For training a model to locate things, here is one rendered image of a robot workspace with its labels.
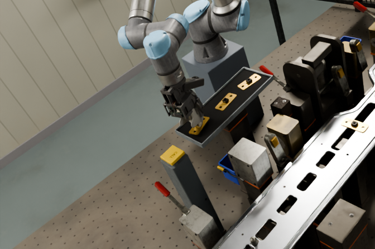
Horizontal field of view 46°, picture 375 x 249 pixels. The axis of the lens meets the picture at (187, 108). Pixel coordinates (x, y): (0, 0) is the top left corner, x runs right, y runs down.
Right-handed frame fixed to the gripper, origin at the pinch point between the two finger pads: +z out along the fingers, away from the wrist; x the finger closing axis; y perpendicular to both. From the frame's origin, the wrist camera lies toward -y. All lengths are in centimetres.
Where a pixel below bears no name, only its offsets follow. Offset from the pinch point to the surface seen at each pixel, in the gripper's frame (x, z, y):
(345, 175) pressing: 44.2, 19.4, -5.2
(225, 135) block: 1.7, 14.5, -7.9
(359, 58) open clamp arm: 34, 15, -56
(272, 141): 22.4, 9.7, -5.3
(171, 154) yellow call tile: -3.9, 3.0, 12.9
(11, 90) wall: -238, 66, -53
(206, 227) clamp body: 14.5, 13.8, 27.9
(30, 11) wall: -221, 21, -96
